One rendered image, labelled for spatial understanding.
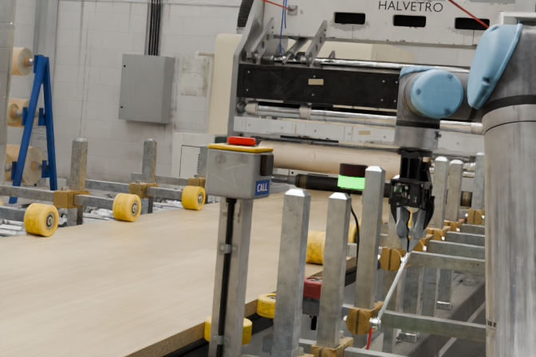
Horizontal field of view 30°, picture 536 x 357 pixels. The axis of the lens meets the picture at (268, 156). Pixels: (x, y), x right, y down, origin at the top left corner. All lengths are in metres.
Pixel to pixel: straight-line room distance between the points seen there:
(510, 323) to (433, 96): 0.73
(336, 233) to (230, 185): 0.54
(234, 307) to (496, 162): 0.40
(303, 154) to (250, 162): 3.24
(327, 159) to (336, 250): 2.69
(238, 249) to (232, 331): 0.11
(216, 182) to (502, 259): 0.38
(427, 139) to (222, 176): 0.78
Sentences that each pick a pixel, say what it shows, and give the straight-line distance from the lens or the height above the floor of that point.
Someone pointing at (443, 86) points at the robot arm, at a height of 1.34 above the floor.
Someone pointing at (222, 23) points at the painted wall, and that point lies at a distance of 11.85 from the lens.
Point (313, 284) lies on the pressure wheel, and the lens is 2.14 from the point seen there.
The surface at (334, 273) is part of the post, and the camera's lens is 1.84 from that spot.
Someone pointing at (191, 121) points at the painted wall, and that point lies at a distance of 11.96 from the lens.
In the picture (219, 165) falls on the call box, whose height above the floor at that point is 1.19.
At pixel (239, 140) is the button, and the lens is 1.33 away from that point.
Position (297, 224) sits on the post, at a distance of 1.59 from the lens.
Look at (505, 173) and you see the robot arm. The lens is 1.30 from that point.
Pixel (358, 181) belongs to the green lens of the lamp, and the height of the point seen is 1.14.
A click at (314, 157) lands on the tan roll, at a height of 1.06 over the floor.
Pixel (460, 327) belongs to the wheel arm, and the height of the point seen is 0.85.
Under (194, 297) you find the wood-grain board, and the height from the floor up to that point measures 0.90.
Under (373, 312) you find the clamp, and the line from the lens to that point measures 2.10.
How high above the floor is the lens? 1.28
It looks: 3 degrees down
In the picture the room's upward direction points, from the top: 5 degrees clockwise
